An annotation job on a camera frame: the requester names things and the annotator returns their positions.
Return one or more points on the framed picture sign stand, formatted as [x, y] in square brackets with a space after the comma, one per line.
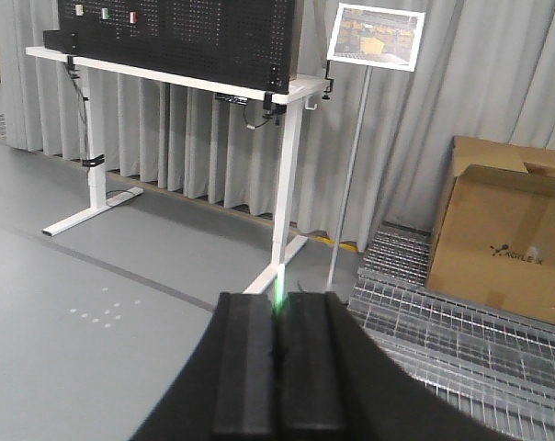
[373, 37]

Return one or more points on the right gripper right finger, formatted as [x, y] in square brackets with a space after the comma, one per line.
[310, 401]

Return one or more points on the brown cardboard box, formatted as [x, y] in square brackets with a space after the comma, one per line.
[494, 235]

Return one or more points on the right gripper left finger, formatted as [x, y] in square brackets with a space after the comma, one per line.
[244, 406]

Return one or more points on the black perforated pegboard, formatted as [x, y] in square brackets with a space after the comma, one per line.
[249, 43]

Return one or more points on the metal floor grating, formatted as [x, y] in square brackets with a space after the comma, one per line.
[495, 366]

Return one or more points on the white standing desk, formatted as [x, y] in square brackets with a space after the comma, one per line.
[199, 137]

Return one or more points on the grey curtain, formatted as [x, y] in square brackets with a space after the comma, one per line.
[486, 69]

